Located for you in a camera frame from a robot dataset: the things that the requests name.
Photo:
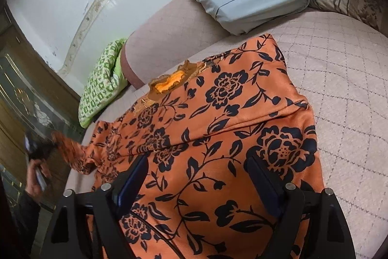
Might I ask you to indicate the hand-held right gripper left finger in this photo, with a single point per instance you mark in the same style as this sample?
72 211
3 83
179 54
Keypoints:
133 178

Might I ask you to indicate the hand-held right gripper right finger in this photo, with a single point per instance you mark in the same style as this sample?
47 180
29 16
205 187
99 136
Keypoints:
263 183

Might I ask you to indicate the orange black floral garment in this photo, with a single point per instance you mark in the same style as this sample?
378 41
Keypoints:
212 131

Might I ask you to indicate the person's left forearm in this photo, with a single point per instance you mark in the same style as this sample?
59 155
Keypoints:
22 216

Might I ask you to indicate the person's left hand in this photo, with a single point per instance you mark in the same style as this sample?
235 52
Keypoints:
38 177

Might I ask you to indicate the wooden glass door cabinet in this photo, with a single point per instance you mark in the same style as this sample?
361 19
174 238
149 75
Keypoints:
27 89

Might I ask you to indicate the green white patterned cushion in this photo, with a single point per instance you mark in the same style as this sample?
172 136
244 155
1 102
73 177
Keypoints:
101 83

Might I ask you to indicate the pink quilted sofa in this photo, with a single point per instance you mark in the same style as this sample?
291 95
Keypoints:
339 101

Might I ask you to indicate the beige striped pillow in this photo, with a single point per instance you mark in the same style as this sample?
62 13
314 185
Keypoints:
345 1

